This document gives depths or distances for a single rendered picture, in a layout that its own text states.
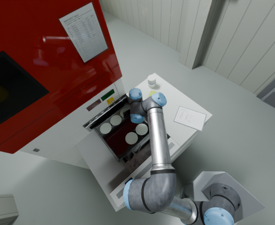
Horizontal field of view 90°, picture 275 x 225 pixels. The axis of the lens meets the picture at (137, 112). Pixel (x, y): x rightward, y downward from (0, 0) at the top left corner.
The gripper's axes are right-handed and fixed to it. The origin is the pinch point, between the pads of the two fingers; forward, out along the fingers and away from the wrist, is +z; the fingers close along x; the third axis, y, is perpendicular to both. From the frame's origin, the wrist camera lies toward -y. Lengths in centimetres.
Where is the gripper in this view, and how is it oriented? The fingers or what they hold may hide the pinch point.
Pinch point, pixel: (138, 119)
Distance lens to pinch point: 107.7
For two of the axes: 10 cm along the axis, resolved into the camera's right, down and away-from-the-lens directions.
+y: 9.8, -2.2, -0.2
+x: -1.8, -8.5, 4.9
